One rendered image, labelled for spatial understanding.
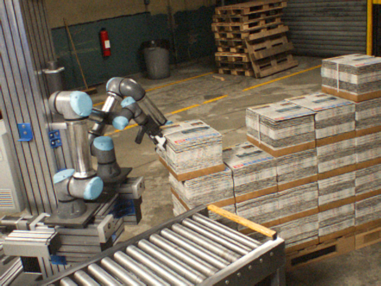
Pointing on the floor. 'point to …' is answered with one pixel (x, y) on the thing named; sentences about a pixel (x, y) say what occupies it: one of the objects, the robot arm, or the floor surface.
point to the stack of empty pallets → (240, 12)
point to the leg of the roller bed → (278, 277)
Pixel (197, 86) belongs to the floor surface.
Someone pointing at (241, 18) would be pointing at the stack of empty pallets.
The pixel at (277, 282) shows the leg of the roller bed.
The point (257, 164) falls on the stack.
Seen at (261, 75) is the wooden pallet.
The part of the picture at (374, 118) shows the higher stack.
